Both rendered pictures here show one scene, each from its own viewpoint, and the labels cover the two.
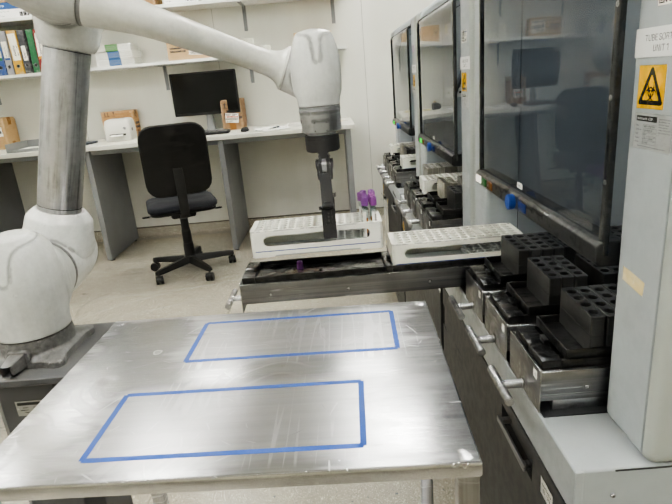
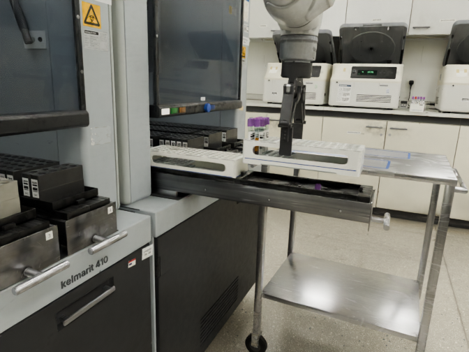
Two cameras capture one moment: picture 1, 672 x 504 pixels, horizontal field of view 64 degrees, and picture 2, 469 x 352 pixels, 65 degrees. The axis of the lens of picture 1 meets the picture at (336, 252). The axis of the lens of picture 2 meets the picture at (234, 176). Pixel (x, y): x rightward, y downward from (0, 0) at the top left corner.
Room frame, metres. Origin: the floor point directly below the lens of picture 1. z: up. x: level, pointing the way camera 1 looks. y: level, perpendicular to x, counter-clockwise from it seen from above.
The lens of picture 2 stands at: (2.13, 0.23, 1.06)
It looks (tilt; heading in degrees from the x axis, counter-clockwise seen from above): 14 degrees down; 202
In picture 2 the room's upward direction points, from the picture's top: 2 degrees clockwise
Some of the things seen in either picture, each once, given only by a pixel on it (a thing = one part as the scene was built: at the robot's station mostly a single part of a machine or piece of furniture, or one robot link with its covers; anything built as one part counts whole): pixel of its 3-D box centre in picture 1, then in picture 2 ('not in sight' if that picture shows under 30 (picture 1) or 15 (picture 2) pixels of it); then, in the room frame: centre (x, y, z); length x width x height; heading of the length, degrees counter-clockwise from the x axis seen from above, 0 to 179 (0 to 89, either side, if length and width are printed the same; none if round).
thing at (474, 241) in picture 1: (453, 245); (195, 162); (1.20, -0.28, 0.83); 0.30 x 0.10 x 0.06; 89
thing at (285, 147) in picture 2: not in sight; (286, 141); (1.25, 0.01, 0.93); 0.03 x 0.01 x 0.07; 89
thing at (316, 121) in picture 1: (320, 120); (298, 50); (1.20, 0.01, 1.15); 0.09 x 0.09 x 0.06
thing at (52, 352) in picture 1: (33, 343); not in sight; (1.09, 0.69, 0.73); 0.22 x 0.18 x 0.06; 179
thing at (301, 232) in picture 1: (317, 233); (302, 154); (1.20, 0.04, 0.89); 0.30 x 0.10 x 0.06; 89
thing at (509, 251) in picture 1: (514, 256); (193, 146); (1.05, -0.37, 0.85); 0.12 x 0.02 x 0.06; 0
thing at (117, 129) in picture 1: (119, 129); not in sight; (4.40, 1.63, 0.99); 0.29 x 0.20 x 0.17; 7
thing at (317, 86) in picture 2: not in sight; (302, 68); (-1.41, -0.56, 1.22); 0.62 x 0.56 x 0.64; 177
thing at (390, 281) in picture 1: (378, 273); (251, 188); (1.20, -0.10, 0.78); 0.73 x 0.14 x 0.09; 89
